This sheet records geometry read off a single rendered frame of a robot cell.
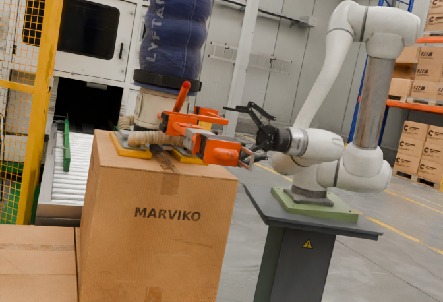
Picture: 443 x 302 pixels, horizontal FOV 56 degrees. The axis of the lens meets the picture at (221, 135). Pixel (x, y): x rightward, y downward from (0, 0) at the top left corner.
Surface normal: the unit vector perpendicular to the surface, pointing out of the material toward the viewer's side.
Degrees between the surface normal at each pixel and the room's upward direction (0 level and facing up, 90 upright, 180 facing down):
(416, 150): 92
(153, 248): 90
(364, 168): 103
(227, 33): 90
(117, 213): 90
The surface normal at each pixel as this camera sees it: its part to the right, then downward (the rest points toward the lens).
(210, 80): 0.43, 0.18
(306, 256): 0.11, 0.14
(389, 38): -0.30, 0.43
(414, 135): -0.88, -0.07
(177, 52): 0.16, -0.12
